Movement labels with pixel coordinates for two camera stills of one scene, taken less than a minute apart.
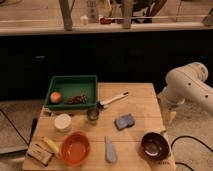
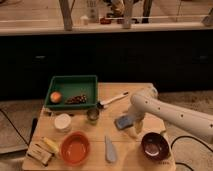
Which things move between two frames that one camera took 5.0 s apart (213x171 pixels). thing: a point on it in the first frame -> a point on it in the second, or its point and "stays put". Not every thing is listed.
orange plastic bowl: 75,148 stays put
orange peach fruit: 55,97 stays put
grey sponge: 124,122 stays put
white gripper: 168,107 -> 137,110
